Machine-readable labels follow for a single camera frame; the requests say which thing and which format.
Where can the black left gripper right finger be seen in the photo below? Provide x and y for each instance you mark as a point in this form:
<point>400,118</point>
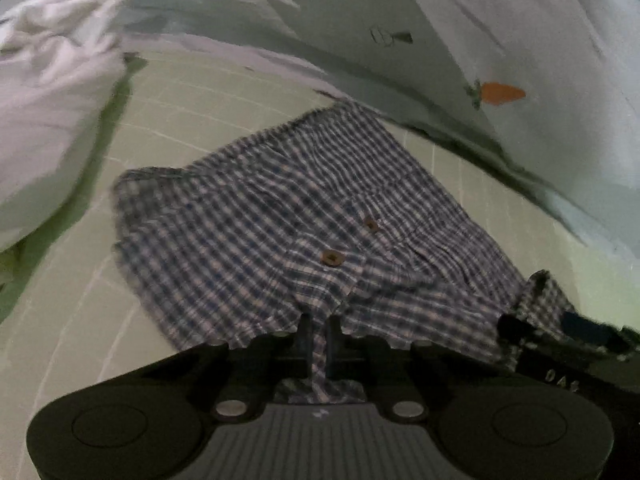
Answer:
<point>371,361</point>

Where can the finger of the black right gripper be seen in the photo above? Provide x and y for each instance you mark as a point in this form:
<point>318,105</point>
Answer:
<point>538,352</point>
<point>613,340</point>

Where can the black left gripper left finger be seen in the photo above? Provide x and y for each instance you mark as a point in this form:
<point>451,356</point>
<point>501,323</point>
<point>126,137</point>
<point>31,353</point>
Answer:
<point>263,362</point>

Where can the blue white plaid shirt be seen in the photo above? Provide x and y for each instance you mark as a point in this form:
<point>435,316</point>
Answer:
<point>325,216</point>

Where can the green grid bed sheet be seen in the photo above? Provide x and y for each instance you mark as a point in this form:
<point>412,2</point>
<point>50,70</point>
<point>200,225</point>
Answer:
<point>68,320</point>

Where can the white carrot print duvet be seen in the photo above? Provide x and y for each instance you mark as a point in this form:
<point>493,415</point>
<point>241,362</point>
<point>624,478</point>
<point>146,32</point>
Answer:
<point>545,90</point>

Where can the white crumpled cloth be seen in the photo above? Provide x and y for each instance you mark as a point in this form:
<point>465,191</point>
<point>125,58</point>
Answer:
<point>61,61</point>

